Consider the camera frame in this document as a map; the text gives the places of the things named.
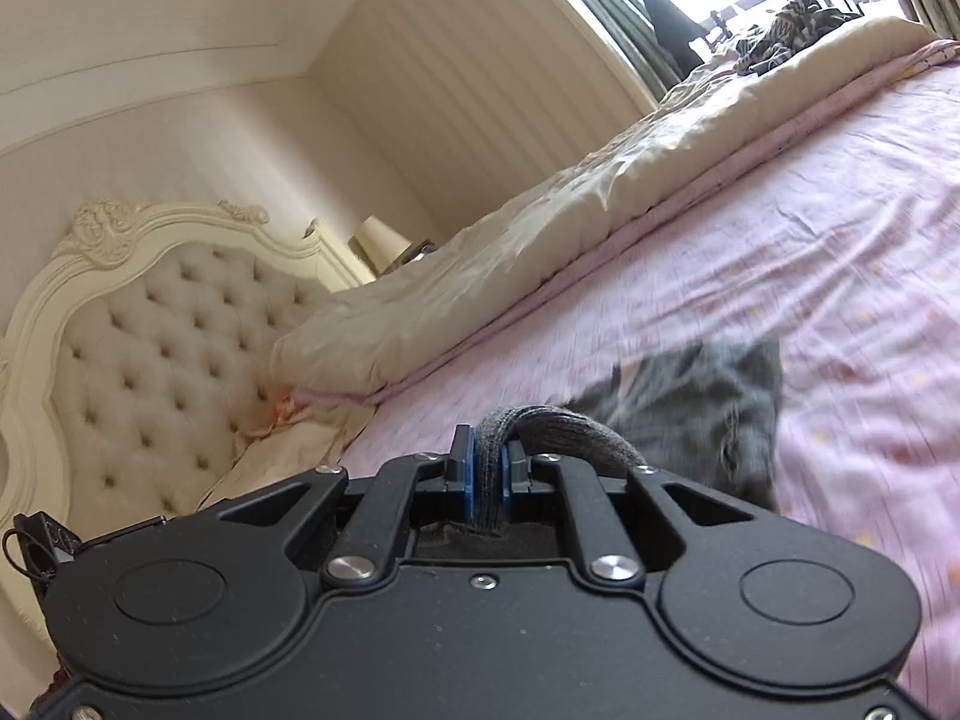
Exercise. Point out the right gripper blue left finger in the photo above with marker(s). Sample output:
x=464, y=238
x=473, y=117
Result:
x=407, y=494

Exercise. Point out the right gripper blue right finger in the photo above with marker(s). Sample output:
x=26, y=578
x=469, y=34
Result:
x=566, y=495

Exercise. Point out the grey argyle knit sweater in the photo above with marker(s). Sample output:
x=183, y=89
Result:
x=707, y=411

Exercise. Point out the dark patterned clothes pile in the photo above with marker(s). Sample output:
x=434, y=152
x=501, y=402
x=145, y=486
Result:
x=796, y=26

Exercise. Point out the beige pillow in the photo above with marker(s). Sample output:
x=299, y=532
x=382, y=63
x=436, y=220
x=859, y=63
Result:
x=316, y=437

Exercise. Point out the orange small item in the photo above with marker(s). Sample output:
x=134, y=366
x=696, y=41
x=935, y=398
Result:
x=284, y=410

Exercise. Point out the tufted beige headboard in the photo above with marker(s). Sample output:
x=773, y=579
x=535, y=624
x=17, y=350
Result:
x=136, y=363

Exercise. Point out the cream bedside lamp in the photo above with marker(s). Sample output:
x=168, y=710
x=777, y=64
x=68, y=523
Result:
x=380, y=244

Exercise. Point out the pink patterned bed sheet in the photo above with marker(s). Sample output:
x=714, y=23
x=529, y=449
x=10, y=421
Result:
x=839, y=239

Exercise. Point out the beige duvet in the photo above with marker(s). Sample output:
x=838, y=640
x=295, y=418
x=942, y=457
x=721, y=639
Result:
x=365, y=339

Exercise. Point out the green curtain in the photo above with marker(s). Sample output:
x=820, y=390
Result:
x=655, y=36

